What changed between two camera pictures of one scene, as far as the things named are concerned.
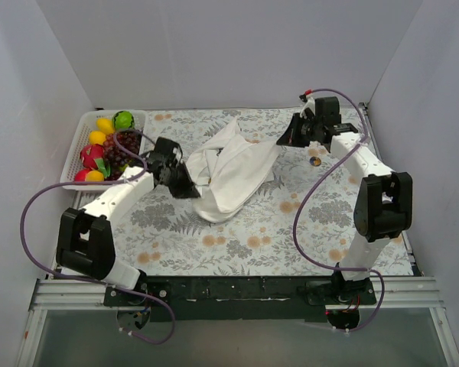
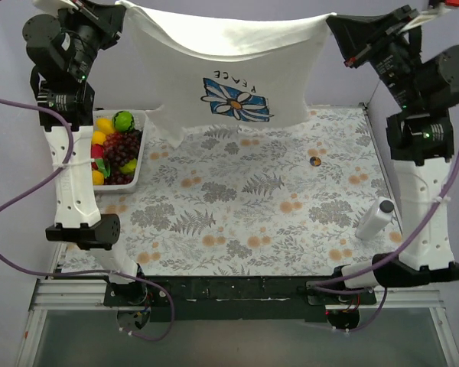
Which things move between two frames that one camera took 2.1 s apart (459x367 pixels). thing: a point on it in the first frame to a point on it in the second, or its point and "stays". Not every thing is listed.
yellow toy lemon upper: [105, 125] stays
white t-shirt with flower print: [229, 166] to [214, 66]
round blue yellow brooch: [315, 161] stays
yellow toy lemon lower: [97, 138] stays
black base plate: [232, 298] stays
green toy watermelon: [123, 120] stays
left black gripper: [176, 177] to [100, 17]
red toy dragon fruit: [92, 157] stays
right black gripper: [302, 130] to [367, 42]
